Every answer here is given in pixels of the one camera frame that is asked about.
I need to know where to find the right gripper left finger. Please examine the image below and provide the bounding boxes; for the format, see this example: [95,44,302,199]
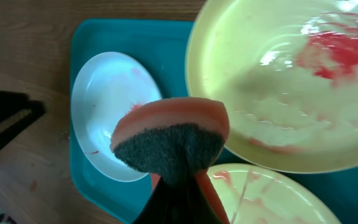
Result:
[132,178,179,224]

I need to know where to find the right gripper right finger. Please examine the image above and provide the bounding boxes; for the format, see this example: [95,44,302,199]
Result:
[178,178,222,224]

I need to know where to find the orange sponge with green scourer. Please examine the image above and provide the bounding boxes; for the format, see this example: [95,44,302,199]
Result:
[111,97,229,223]

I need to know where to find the white plate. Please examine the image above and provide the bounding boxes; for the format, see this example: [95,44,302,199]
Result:
[70,52,162,182]

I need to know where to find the yellow plate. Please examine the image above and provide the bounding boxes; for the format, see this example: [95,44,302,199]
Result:
[186,0,358,174]
[208,164,341,224]

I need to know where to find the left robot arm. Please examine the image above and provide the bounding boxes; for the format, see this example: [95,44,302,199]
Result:
[0,91,45,150]

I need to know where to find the teal plastic tray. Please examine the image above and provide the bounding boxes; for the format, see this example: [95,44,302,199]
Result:
[70,19,358,223]

